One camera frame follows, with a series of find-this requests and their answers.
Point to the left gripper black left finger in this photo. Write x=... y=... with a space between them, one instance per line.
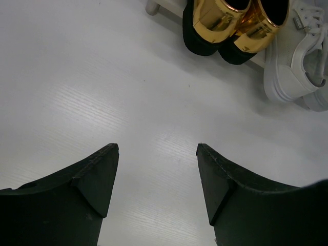
x=63 y=208

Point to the white two-tier shoe shelf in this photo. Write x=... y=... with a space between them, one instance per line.
x=176 y=7

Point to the gold loafer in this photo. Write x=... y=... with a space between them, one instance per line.
x=256 y=31
x=206 y=24

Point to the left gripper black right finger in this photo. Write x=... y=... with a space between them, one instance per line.
x=245 y=208

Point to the white lace-up sneaker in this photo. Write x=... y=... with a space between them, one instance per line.
x=296 y=58

